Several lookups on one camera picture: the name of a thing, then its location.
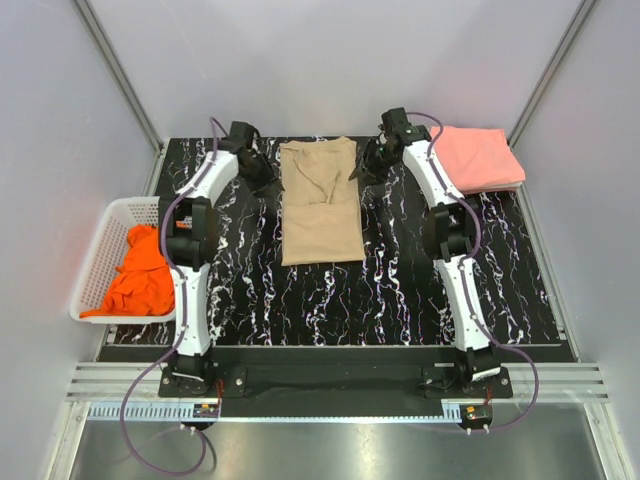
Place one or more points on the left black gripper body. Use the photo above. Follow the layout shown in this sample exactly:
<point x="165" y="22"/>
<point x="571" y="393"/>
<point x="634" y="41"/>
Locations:
<point x="260" y="173"/>

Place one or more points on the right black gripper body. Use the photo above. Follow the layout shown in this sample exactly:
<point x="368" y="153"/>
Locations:
<point x="377" y="159"/>

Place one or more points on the beige t shirt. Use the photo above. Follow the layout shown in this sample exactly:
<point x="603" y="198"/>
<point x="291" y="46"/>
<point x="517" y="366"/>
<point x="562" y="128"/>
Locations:
<point x="321" y="216"/>

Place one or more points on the white plastic laundry basket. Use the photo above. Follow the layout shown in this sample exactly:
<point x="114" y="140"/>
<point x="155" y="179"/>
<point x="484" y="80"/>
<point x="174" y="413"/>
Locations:
<point x="107" y="251"/>

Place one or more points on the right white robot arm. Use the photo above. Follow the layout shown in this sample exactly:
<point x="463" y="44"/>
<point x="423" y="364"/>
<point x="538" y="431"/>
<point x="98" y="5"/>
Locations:
<point x="451" y="240"/>

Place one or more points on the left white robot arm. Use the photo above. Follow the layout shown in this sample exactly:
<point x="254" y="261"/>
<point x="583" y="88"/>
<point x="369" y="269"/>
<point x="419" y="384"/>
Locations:
<point x="187" y="240"/>

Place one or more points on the folded pink t shirt stack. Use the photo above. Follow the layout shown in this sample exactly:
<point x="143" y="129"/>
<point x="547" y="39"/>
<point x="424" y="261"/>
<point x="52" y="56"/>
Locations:
<point x="478" y="160"/>

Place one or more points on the orange t shirt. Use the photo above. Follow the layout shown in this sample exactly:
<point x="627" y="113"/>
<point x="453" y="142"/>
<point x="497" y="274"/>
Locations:
<point x="143" y="286"/>

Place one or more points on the left aluminium frame post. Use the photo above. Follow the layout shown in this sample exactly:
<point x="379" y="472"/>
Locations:
<point x="99" y="36"/>

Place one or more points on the aluminium frame post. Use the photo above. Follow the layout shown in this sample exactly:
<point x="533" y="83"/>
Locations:
<point x="99" y="36"/>
<point x="567" y="40"/>

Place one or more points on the white slotted cable duct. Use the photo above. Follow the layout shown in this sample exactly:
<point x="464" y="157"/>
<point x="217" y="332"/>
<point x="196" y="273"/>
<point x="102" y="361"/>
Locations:
<point x="196" y="413"/>

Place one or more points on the right aluminium frame post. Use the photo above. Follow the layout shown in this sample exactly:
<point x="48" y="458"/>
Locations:
<point x="567" y="40"/>

